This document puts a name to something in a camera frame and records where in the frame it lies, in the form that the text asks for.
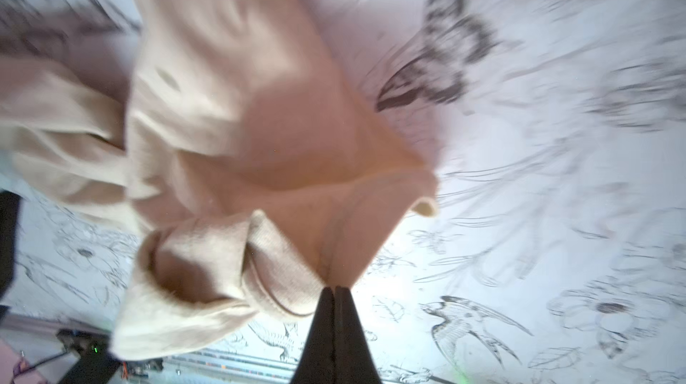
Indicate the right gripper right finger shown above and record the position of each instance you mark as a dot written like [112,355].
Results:
[353,361]

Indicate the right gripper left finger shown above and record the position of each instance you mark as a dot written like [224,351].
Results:
[317,363]

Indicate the beige t-shirt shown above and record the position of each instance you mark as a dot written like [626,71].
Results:
[253,173]

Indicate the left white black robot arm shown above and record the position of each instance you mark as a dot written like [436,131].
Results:
[10,209]

